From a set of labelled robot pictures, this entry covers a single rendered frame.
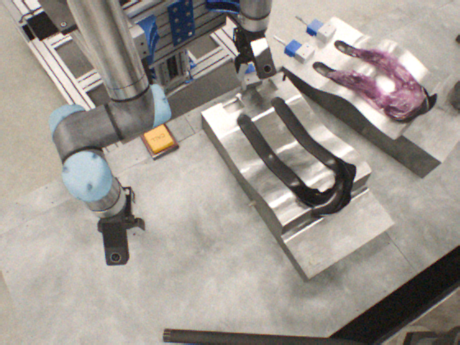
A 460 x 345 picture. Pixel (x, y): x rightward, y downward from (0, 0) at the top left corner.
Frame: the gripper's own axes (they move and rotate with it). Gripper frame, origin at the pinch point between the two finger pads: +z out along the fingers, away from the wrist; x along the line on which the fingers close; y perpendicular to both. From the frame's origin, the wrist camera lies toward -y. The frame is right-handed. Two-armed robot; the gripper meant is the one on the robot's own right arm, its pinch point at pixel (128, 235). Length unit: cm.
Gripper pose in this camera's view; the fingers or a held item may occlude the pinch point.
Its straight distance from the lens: 101.9
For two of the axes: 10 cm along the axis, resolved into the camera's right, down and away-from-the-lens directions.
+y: -1.1, -9.2, 3.8
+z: -0.2, 3.9, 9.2
